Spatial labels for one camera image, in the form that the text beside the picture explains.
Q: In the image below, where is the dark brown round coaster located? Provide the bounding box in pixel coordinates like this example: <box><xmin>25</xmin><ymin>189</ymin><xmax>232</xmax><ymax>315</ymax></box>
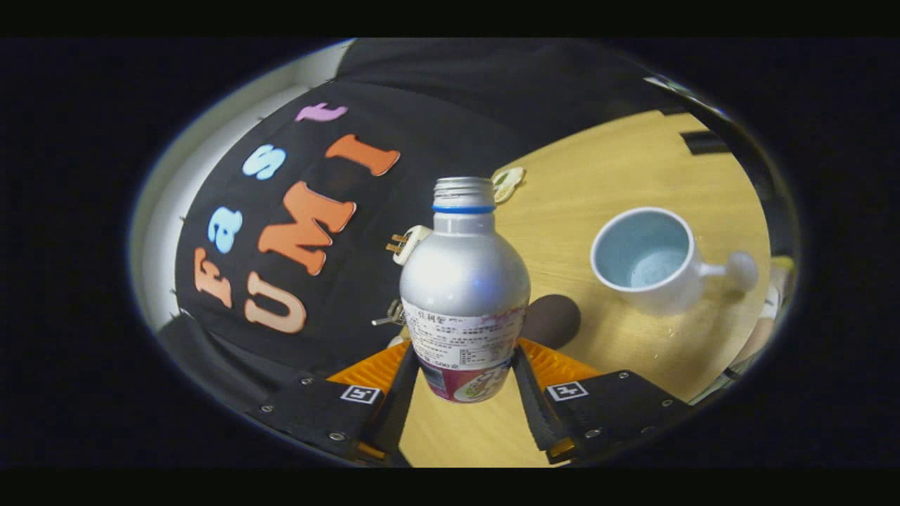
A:
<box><xmin>520</xmin><ymin>294</ymin><xmax>582</xmax><ymax>350</ymax></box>

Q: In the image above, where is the white toaster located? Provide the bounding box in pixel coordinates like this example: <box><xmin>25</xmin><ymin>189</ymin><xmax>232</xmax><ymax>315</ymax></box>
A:
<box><xmin>394</xmin><ymin>225</ymin><xmax>433</xmax><ymax>266</ymax></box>

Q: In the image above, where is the white cup with handle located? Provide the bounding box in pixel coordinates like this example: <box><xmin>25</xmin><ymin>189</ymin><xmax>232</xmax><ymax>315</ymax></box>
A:
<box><xmin>589</xmin><ymin>207</ymin><xmax>760</xmax><ymax>317</ymax></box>

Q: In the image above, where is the silver bottle with red label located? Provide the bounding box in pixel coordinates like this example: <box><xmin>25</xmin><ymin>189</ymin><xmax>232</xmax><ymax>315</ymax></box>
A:
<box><xmin>399</xmin><ymin>176</ymin><xmax>531</xmax><ymax>403</ymax></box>

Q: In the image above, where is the clear juice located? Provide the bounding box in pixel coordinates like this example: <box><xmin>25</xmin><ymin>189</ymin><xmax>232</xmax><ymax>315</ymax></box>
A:
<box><xmin>628</xmin><ymin>246</ymin><xmax>688</xmax><ymax>289</ymax></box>

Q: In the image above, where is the wooden table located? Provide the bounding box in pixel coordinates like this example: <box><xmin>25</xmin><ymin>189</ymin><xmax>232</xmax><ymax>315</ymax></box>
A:
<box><xmin>397</xmin><ymin>109</ymin><xmax>774</xmax><ymax>468</ymax></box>

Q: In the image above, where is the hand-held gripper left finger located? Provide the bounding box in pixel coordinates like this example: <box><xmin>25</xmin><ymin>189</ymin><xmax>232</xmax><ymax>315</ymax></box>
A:
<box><xmin>246</xmin><ymin>339</ymin><xmax>420</xmax><ymax>465</ymax></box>

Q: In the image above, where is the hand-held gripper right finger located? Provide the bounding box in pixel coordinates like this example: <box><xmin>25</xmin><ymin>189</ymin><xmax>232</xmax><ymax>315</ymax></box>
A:
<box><xmin>512</xmin><ymin>337</ymin><xmax>697</xmax><ymax>465</ymax></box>

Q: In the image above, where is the black backdrop cloth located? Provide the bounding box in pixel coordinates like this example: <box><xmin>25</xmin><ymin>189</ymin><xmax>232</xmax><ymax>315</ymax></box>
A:
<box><xmin>156</xmin><ymin>38</ymin><xmax>795</xmax><ymax>415</ymax></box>

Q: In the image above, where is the metal wire holder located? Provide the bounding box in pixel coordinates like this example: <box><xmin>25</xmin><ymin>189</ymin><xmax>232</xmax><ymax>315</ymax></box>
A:
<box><xmin>371</xmin><ymin>299</ymin><xmax>407</xmax><ymax>327</ymax></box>

